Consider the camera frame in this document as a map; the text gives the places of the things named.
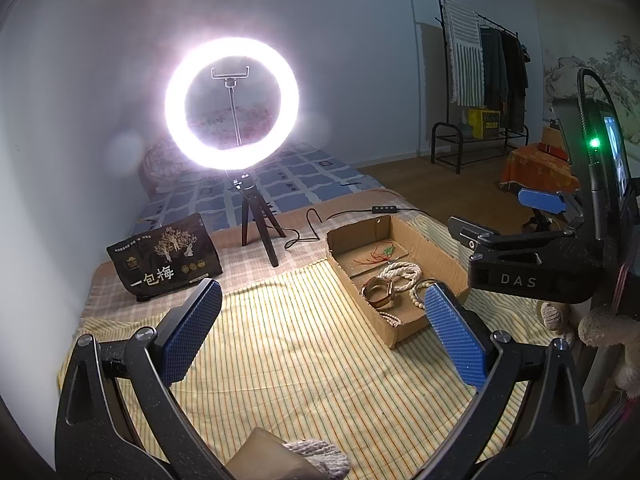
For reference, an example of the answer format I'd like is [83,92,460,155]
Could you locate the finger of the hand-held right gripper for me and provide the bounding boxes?
[448,216,502,257]
[518,187,586,235]

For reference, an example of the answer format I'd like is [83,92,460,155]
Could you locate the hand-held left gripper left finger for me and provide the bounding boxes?
[55,277,236,480]

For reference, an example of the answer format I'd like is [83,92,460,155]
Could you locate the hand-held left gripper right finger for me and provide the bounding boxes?
[422,282,591,480]

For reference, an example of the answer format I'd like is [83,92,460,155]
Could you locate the pearl necklace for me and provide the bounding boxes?
[380,260,423,291]

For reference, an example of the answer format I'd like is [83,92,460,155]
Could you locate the jade pendant with red cord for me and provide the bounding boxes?
[352,245,401,266]

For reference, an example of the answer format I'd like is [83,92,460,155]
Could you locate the cardboard box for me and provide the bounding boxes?
[325,214,471,348]

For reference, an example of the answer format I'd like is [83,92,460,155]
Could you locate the person's right hand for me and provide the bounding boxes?
[540,302,576,335]

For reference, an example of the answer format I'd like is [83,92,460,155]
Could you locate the orange cloth covered table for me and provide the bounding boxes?
[498,144,581,195]

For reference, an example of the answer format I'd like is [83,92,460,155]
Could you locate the small brown box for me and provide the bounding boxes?
[540,125,571,161]

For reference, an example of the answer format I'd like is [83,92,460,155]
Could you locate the black printed bag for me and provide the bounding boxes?
[106,212,224,303]

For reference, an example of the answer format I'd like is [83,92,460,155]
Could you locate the beige checked cloth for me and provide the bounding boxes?
[82,192,431,321]

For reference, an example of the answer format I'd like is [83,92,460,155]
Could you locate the yellow box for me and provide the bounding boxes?
[467,108,502,139]

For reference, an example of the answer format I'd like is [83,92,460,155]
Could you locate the yellow striped cloth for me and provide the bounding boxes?
[57,217,566,480]

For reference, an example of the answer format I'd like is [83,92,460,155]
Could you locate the black clothes rack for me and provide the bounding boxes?
[431,0,531,176]

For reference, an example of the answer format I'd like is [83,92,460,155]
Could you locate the black garment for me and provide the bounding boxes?
[500,32,530,131]

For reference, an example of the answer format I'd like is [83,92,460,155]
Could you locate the black tripod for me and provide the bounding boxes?
[226,167,287,268]

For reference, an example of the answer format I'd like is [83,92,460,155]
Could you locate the dark green garment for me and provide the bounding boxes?
[480,27,508,111]

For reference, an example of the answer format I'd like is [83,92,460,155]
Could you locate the brown cloth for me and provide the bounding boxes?
[222,427,311,480]

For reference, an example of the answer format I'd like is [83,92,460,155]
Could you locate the white striped towel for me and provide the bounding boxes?
[442,0,485,109]

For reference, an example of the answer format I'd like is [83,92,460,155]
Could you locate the patterned pillow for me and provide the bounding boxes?
[139,137,201,195]

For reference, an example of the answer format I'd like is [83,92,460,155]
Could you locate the beige knitted cloth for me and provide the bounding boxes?
[282,439,351,479]

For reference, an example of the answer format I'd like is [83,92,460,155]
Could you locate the phone holder clamp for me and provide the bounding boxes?
[210,64,252,148]

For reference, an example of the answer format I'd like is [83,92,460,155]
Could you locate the beige bead bracelet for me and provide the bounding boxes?
[409,280,441,311]

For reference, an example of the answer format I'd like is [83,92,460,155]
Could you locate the brown bracelet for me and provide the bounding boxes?
[362,277,396,309]

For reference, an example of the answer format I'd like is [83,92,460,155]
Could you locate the black cable with controller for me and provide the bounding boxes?
[285,203,426,251]

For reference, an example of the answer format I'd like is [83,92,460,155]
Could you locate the landscape wall painting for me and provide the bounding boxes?
[530,0,640,186]

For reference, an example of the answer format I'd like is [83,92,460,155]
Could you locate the ring light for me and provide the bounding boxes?
[165,35,301,170]

